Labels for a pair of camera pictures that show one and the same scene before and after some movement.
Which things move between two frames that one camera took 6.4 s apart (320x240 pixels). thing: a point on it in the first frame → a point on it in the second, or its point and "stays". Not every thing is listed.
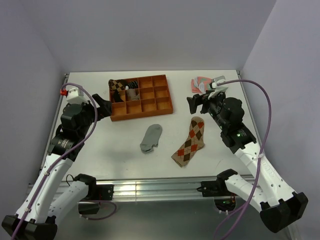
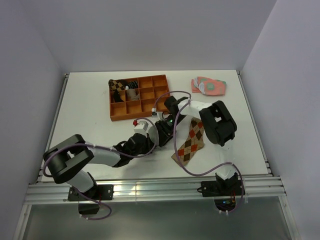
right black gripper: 198,98 → 165,133
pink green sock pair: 201,84 stays
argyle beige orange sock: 194,142 stays
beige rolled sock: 133,94 stays
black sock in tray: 116,96 stays
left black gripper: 104,110 → 150,145
